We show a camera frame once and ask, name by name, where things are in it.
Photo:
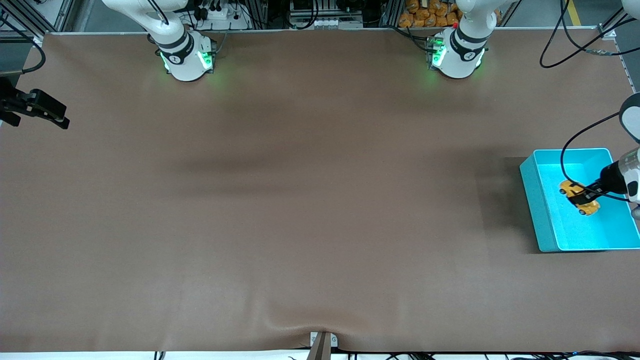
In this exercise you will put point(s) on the aluminium frame profile with bracket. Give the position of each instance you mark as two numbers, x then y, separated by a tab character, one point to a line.
609	33

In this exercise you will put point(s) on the white power strip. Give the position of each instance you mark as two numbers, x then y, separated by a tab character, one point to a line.
220	15

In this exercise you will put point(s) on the orange objects pile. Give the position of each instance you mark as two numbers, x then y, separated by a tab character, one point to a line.
425	15

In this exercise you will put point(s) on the brown table cloth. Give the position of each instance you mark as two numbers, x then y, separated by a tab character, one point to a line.
320	200

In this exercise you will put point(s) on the grey metal bracket plate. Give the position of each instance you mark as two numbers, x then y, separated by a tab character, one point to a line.
334	341

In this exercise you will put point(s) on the brown camera pole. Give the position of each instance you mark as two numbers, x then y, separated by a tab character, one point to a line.
320	353

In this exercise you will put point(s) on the yellow beetle toy car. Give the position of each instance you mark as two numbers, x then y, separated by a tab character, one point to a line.
567	189

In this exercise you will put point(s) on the turquoise plastic bin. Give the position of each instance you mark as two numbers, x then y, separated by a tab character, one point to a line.
560	225

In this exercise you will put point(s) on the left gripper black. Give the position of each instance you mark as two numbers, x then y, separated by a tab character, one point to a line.
611	180

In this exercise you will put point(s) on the black equipment rack unit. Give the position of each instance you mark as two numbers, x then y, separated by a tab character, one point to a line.
330	22

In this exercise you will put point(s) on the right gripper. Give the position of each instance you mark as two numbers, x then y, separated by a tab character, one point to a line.
15	103

